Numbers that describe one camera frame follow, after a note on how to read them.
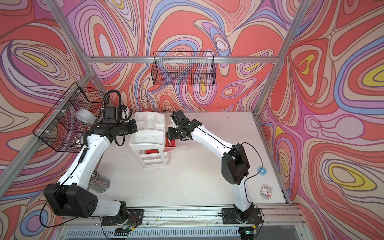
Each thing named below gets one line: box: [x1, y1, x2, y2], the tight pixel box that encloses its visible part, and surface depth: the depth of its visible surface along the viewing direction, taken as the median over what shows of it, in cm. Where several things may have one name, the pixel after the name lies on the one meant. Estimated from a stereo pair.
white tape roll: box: [75, 108, 97, 125], surface depth 76 cm
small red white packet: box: [259, 183, 273, 200], surface depth 81 cm
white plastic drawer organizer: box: [129, 111, 171, 168], surface depth 83 cm
